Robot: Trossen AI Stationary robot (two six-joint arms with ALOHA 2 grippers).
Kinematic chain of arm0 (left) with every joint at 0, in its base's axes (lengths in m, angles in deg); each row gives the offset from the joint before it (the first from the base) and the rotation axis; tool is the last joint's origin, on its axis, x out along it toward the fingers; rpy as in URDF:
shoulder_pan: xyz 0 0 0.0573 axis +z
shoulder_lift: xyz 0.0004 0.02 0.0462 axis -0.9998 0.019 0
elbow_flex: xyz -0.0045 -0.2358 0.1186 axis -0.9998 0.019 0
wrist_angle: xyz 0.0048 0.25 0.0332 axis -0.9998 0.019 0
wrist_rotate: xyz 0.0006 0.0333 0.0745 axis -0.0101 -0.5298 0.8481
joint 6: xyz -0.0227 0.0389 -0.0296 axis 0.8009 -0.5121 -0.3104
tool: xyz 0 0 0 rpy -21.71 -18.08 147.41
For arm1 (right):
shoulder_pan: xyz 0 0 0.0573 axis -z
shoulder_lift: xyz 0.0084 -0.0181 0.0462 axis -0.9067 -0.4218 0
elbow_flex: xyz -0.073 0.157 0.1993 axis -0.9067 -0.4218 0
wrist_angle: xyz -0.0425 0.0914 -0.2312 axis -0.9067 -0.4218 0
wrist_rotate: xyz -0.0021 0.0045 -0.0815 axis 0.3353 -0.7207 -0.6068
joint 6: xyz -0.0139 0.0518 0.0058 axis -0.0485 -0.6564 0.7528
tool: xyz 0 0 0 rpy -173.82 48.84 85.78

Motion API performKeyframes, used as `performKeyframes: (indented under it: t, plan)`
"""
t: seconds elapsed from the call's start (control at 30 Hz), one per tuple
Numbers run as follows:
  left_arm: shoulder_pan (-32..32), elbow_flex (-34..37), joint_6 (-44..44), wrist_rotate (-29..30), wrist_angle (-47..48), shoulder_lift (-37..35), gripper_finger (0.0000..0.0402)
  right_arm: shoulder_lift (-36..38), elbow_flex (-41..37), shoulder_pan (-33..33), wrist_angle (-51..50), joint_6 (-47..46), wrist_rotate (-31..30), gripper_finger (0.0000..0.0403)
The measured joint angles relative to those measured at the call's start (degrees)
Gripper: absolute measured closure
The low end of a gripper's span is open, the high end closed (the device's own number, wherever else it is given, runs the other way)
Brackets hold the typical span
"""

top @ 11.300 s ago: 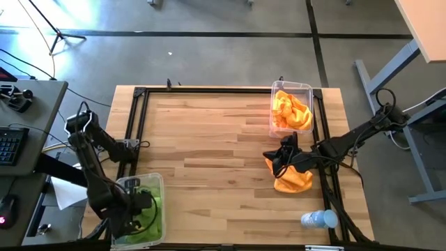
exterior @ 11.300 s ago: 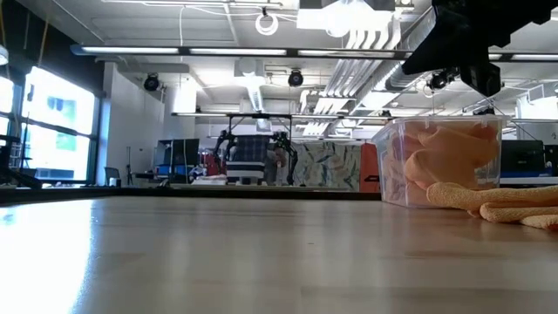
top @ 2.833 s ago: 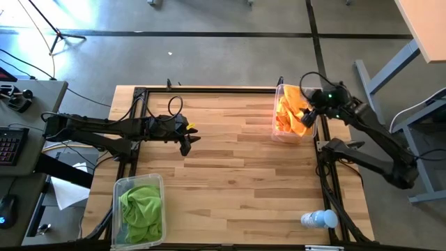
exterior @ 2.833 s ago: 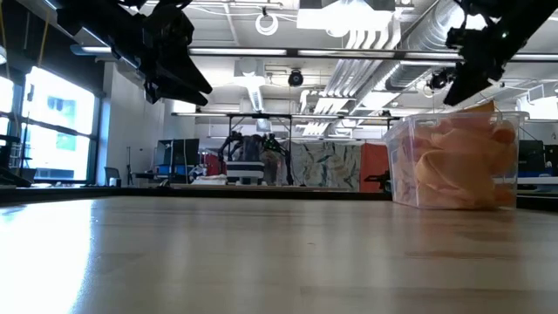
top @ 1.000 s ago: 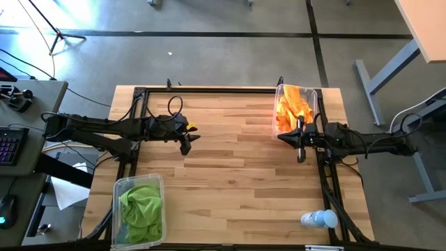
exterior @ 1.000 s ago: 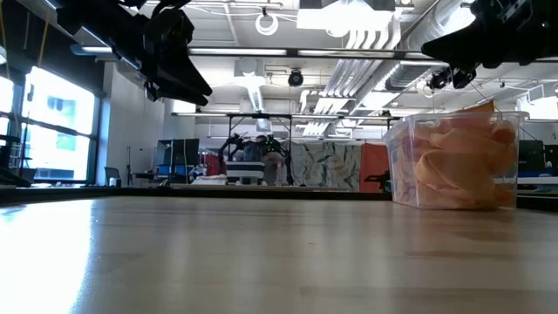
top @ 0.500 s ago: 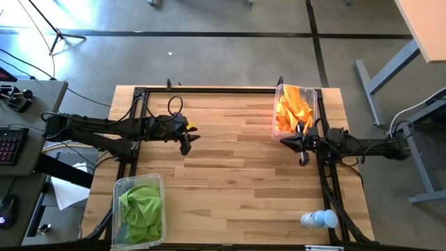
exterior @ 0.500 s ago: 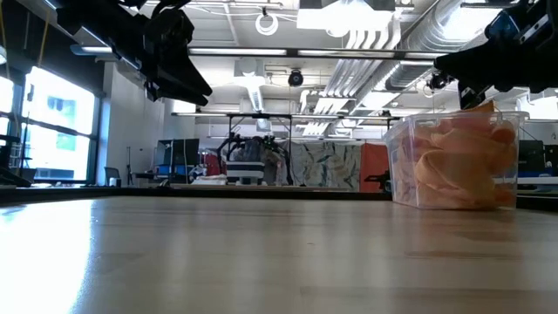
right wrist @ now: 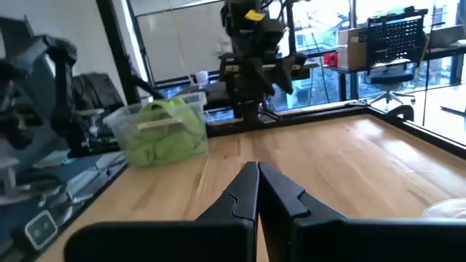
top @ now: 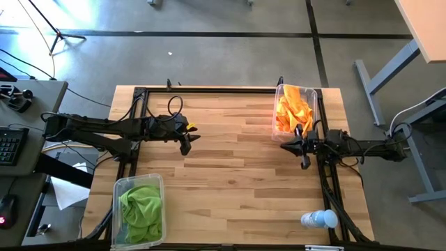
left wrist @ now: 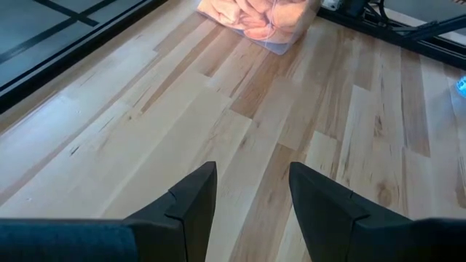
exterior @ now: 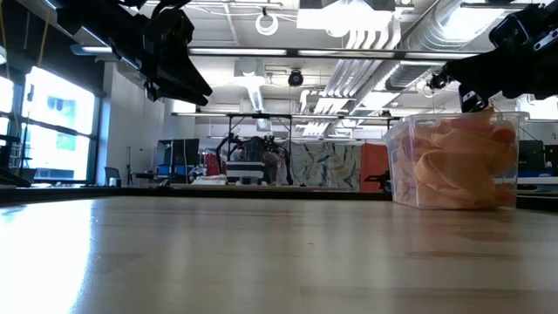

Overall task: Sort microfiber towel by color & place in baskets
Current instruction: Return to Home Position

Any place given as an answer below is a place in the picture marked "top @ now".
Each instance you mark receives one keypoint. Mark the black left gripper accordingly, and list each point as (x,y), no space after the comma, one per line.
(167,127)

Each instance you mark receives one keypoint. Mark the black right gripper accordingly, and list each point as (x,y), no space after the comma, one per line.
(313,144)

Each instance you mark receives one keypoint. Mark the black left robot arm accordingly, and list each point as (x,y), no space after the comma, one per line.
(87,125)

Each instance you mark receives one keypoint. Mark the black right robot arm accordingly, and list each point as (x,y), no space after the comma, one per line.
(369,146)

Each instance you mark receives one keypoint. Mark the yellow tag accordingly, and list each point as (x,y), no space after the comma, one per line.
(191,126)

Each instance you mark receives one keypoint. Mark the clear plastic bin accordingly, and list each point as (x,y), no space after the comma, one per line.
(139,179)
(313,94)

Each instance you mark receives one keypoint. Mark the small black clamp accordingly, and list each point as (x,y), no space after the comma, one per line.
(169,84)
(280,82)

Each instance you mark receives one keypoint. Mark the light blue plastic bottle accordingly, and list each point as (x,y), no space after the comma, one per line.
(320,219)

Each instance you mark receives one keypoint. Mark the white label plate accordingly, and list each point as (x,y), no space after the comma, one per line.
(324,248)

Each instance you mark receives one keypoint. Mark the grey desk leg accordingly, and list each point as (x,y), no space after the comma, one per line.
(393,64)

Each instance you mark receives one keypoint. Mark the black desk crossbar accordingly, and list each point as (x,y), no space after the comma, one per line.
(62,171)

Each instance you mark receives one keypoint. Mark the white paper sheet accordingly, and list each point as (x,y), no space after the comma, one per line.
(66,193)

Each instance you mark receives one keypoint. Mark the grey furniture foot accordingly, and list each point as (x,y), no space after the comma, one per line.
(155,3)

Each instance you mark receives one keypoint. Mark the grey desk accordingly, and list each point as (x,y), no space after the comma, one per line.
(42,104)

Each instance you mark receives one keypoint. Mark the black tripod stand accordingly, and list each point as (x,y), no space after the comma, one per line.
(59,34)

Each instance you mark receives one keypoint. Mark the black desk leg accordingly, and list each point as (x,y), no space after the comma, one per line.
(36,212)

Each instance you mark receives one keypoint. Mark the small metal caster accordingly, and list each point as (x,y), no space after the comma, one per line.
(43,229)

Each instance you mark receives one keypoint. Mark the black clamp device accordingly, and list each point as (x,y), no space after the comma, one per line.
(17,99)

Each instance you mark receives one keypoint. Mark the black keyboard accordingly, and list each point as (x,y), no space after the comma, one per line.
(12,144)

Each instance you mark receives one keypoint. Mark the dark flat device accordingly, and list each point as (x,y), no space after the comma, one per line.
(5,76)

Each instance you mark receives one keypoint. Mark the black computer mouse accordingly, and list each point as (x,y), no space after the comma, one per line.
(7,209)

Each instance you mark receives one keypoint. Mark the black aluminium table frame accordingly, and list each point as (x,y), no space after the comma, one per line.
(209,90)

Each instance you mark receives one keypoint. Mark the grey desk frame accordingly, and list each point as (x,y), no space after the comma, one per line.
(418,164)

